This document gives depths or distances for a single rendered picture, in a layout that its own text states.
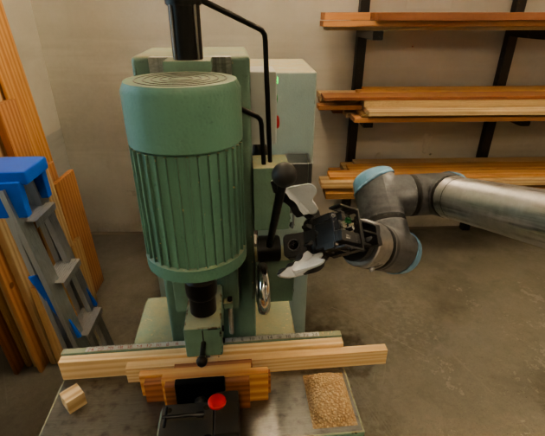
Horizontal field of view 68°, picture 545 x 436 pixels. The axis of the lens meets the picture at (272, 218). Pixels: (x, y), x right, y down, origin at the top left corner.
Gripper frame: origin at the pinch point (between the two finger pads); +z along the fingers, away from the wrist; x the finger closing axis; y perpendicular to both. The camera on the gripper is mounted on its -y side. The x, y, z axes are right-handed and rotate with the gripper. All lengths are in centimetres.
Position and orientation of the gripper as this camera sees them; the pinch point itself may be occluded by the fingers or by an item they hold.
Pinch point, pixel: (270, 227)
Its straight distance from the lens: 61.5
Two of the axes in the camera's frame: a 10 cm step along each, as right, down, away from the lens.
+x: 0.7, 9.4, -3.3
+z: -7.2, -1.8, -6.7
